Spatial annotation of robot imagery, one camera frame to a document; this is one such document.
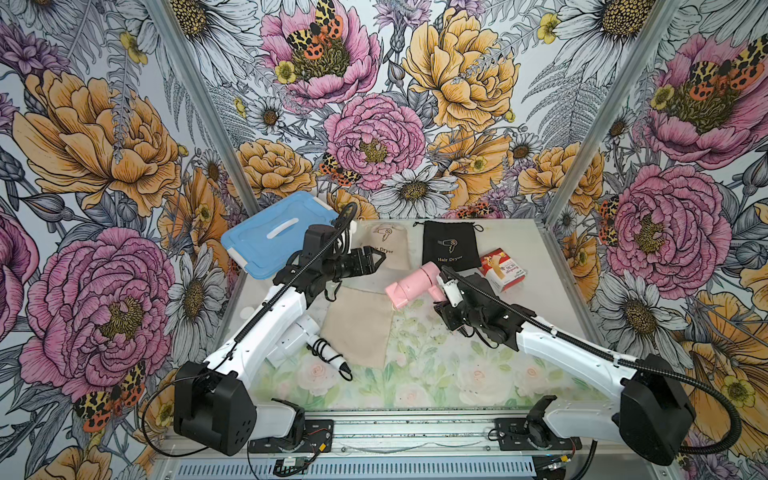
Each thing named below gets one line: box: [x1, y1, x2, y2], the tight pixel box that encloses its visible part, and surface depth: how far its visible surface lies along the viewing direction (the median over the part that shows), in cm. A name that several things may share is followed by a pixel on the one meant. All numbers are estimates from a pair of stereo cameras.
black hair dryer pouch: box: [412, 221, 484, 270], surface depth 117 cm
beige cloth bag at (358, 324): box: [320, 286, 393, 369], surface depth 97 cm
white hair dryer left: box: [265, 316, 351, 374], surface depth 86 cm
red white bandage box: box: [480, 248, 526, 293], surface depth 104 cm
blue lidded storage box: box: [221, 191, 340, 281], surface depth 98 cm
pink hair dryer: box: [386, 261, 447, 309], surface depth 84 cm
